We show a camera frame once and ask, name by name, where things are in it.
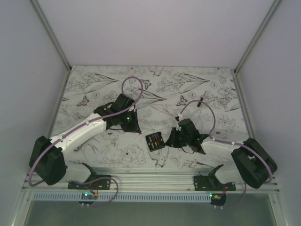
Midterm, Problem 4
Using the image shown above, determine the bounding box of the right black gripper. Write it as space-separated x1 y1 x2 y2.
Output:
165 127 190 148

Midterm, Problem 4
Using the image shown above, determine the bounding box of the black fuse box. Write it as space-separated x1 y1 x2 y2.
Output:
145 132 166 152

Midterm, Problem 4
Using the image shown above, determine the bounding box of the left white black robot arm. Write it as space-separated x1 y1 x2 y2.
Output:
27 94 141 189

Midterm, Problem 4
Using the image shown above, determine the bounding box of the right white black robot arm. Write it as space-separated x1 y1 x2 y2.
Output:
166 119 278 191

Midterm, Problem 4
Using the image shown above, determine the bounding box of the black screwdriver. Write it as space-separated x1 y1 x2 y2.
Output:
197 97 204 107

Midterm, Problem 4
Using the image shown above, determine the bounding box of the floral printed mat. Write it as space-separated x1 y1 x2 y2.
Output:
52 66 248 168

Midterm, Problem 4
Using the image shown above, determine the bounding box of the right green circuit board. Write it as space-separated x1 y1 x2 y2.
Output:
210 193 227 206

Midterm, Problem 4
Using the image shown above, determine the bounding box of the green circuit board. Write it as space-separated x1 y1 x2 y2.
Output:
79 192 98 205
210 193 227 206

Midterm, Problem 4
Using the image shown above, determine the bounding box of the left green circuit board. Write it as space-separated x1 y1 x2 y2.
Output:
79 192 98 205

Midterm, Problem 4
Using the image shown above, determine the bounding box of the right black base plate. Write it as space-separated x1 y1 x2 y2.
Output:
193 174 236 192

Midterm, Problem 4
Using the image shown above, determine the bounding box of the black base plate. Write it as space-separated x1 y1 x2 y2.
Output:
67 175 111 190
193 174 236 192

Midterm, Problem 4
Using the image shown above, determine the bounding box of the aluminium rail front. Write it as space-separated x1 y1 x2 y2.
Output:
22 168 280 194

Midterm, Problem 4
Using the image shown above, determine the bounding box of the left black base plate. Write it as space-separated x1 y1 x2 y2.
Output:
67 175 111 190

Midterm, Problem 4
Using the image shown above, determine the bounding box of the white slotted cable duct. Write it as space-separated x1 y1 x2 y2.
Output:
32 192 211 203

